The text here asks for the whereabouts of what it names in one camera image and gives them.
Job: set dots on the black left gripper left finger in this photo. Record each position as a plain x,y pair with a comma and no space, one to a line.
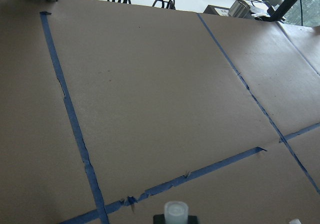
159,219

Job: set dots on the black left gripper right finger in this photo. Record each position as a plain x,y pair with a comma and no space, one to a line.
192,220

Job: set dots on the green highlighter pen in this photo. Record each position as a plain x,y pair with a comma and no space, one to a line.
176,212

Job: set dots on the black box under cup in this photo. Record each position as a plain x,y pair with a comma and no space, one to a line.
216,10

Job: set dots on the steel cup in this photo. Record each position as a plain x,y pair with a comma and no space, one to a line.
240,9

